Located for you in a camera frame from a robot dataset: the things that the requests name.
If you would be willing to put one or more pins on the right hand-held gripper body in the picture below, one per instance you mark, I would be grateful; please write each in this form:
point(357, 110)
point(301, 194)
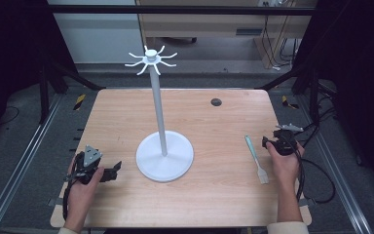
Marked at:
point(286, 143)

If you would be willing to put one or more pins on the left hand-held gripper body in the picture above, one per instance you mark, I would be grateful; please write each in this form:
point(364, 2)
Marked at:
point(90, 156)

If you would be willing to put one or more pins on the white hook rack stand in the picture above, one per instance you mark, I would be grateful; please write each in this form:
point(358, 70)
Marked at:
point(163, 156)

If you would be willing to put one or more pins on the person's right hand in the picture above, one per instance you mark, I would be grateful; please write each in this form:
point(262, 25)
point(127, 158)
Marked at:
point(285, 169)

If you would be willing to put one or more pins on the person's left hand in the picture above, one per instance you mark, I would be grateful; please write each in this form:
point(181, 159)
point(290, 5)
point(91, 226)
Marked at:
point(82, 195)

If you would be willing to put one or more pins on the yellow black striped floor marker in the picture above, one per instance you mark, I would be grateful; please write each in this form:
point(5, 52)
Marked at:
point(80, 101)
point(288, 102)

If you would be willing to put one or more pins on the dark round table grommet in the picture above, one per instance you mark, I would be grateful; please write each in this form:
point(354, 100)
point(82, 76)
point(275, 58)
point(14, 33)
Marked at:
point(216, 102)

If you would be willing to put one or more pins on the white cabinet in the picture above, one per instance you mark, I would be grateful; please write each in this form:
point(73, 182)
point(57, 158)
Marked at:
point(97, 39)

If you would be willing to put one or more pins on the light wooden desk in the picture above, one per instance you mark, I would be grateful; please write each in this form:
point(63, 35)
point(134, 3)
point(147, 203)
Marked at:
point(207, 26)

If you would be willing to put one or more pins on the aluminium floor rail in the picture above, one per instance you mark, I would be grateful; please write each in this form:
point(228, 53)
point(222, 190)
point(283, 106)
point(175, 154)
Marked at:
point(337, 175)
point(19, 165)

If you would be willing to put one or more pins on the black metal frame strut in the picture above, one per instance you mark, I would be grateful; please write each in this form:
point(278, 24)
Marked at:
point(292, 78)
point(65, 76)

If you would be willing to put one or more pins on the black horizontal frame bar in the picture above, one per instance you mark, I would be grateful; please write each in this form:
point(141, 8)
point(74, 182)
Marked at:
point(175, 9)

